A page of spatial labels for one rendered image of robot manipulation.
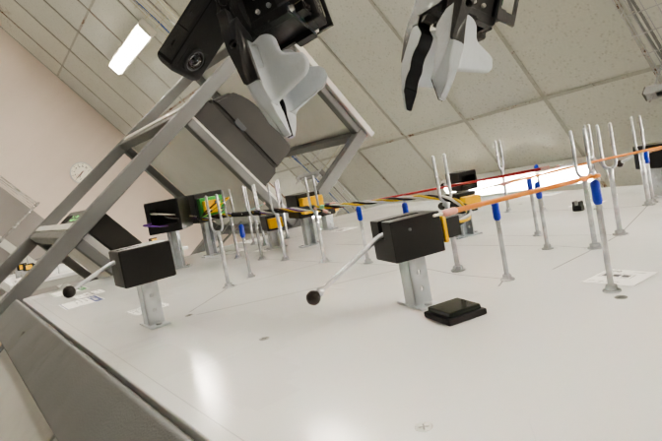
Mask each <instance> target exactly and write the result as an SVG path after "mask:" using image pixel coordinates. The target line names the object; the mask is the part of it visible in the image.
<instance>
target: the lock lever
mask: <svg viewBox="0 0 662 441"><path fill-rule="evenodd" d="M381 238H383V232H381V233H379V234H378V235H376V236H375V237H374V239H373V240H372V241H371V242H370V243H369V244H368V245H367V246H366V247H364V248H363V249H362V250H361V251H360V252H359V253H358V254H357V255H356V256H355V257H354V258H353V259H352V260H351V261H350V262H348V263H347V264H346V265H345V266H344V267H343V268H342V269H341V270H340V271H339V272H338V273H337V274H335V275H334V276H333V277H332V278H331V279H330V280H329V281H328V282H327V283H326V284H324V285H323V286H322V287H318V288H317V289H316V290H317V291H318V292H319V294H320V295H321V296H323V292H324V291H325V290H326V289H327V288H328V287H329V286H330V285H331V284H333V283H334V282H335V281H336V280H338V279H339V278H340V277H341V276H342V275H343V274H344V273H346V272H347V271H348V270H349V269H350V268H351V267H352V266H353V265H354V264H355V263H356V262H357V261H358V260H359V259H360V258H361V257H362V256H363V255H364V254H365V253H366V252H367V251H368V250H369V249H370V248H371V247H372V246H373V245H374V244H375V243H376V242H377V241H378V240H379V239H381Z"/></svg>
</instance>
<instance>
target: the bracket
mask: <svg viewBox="0 0 662 441"><path fill-rule="evenodd" d="M399 270H400V275H401V281H402V286H403V291H404V297H405V299H401V300H398V301H397V302H398V303H400V304H402V305H405V306H408V307H411V308H414V309H417V310H420V311H425V310H428V307H429V306H432V305H436V304H438V303H441V302H439V301H435V300H432V297H431V292H430V281H429V276H428V270H427V264H426V259H425V256H424V257H421V258H417V259H414V260H410V261H406V262H403V263H399ZM418 270H420V273H419V271H418ZM421 286H422V287H423V289H422V288H421Z"/></svg>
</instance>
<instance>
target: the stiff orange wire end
mask: <svg viewBox="0 0 662 441"><path fill-rule="evenodd" d="M599 177H601V174H599V173H595V175H592V174H588V175H585V176H583V177H579V178H575V179H571V180H567V181H563V182H559V183H555V184H551V185H547V186H543V187H539V188H535V189H531V190H526V191H522V192H518V193H514V194H510V195H506V196H502V197H498V198H494V199H490V200H487V201H482V202H478V203H474V204H470V205H466V206H462V207H458V208H455V207H453V208H449V209H445V210H443V211H442V212H441V213H439V214H435V215H432V216H433V217H438V216H444V217H448V216H452V215H456V214H457V213H460V212H464V211H468V210H472V209H476V208H480V207H483V206H487V205H491V204H495V203H499V202H503V201H507V200H511V199H515V198H519V197H523V196H527V195H531V194H535V193H539V192H543V191H547V190H551V189H555V188H559V187H563V186H566V185H570V184H574V183H578V182H582V181H586V180H590V179H595V178H599Z"/></svg>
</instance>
